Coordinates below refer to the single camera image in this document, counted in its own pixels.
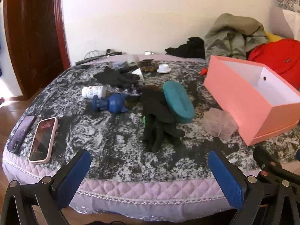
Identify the phone in pink case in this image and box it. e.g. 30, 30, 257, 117
28, 117, 59, 164

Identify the red garment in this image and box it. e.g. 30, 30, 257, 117
248, 39, 300, 85

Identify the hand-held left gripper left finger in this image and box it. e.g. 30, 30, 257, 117
0, 149, 91, 225

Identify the yellow garment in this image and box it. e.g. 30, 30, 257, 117
265, 30, 285, 43

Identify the teal glasses case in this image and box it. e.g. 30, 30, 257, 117
162, 81, 196, 124

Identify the white tube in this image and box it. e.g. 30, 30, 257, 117
131, 68, 146, 81

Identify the translucent plastic jar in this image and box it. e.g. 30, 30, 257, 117
127, 54, 140, 66

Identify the clear plastic pill organizer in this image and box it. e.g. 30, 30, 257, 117
203, 109, 238, 140

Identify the black cloth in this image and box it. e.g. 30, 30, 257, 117
165, 37, 206, 59

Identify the white pill bottle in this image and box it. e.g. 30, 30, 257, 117
82, 85, 108, 98

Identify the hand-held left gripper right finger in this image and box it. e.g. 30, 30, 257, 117
207, 149, 300, 225

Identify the dark wooden door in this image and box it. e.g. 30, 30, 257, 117
3, 0, 71, 99

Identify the white cloth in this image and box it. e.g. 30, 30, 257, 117
282, 9, 300, 39

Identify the white cable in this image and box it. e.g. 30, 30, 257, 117
85, 50, 106, 59

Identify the blue toy figure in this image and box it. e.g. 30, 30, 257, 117
92, 93, 129, 115

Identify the pink cardboard box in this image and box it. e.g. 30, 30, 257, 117
203, 56, 300, 146

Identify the plain black glove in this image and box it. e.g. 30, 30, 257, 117
93, 66, 144, 87

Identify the dark phone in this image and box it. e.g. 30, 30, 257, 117
7, 115, 37, 155

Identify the black glove with green print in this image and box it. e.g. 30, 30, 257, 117
141, 87, 185, 153

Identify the floral pillow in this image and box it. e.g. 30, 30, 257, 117
273, 0, 300, 13

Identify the silver blister pack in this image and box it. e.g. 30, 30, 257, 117
106, 85, 142, 96

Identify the white round cap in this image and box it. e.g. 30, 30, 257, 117
157, 64, 171, 74

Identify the purple quilted bed cover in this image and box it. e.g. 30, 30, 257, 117
2, 54, 300, 221

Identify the brown bead bracelet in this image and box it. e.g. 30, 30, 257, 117
138, 60, 157, 73

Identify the grey jacket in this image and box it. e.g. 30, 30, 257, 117
204, 13, 269, 62

